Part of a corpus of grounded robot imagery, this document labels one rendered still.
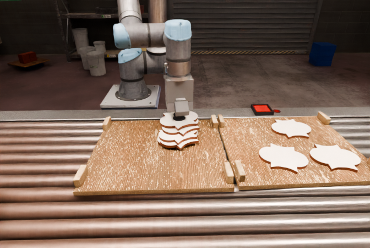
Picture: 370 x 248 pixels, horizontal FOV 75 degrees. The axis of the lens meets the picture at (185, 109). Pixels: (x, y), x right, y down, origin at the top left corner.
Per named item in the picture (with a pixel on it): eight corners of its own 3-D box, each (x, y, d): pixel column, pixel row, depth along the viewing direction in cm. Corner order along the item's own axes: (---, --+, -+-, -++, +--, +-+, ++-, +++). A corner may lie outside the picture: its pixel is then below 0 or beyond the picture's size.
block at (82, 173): (82, 172, 66) (80, 164, 65) (89, 172, 66) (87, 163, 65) (74, 188, 61) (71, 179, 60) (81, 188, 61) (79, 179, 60)
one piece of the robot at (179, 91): (165, 75, 66) (167, 126, 73) (197, 73, 67) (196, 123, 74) (162, 63, 76) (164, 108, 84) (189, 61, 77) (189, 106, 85)
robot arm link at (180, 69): (192, 62, 70) (165, 63, 69) (192, 77, 72) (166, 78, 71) (188, 55, 76) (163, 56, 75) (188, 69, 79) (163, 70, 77)
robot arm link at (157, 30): (146, 20, 80) (150, 25, 71) (179, 20, 83) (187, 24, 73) (148, 44, 84) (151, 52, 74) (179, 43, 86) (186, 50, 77)
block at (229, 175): (222, 168, 67) (223, 161, 66) (229, 168, 67) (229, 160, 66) (226, 184, 62) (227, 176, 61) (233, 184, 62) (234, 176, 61)
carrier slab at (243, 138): (216, 122, 93) (216, 118, 93) (317, 119, 95) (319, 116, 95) (238, 190, 62) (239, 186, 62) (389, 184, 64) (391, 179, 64)
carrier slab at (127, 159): (108, 124, 92) (107, 120, 91) (215, 122, 93) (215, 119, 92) (73, 195, 61) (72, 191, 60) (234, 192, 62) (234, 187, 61)
